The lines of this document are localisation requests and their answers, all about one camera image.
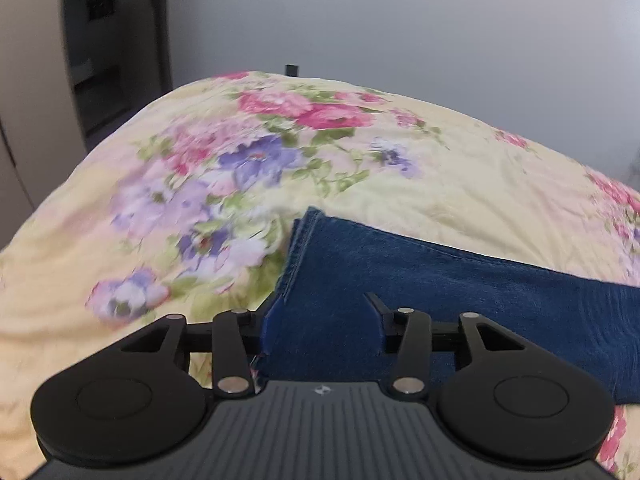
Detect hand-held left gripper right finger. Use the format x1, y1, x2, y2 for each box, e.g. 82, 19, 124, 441
365, 292, 532, 395

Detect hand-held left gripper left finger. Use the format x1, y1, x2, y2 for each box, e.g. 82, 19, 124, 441
121, 300, 275, 399

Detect blue denim pants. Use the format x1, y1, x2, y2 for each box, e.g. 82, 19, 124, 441
259, 206, 640, 404

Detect floral yellow blanket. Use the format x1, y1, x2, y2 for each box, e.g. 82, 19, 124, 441
0, 71, 640, 480

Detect dark door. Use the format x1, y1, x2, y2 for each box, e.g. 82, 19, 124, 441
60, 0, 174, 139

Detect beige wardrobe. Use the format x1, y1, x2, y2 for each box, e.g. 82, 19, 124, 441
0, 0, 90, 252

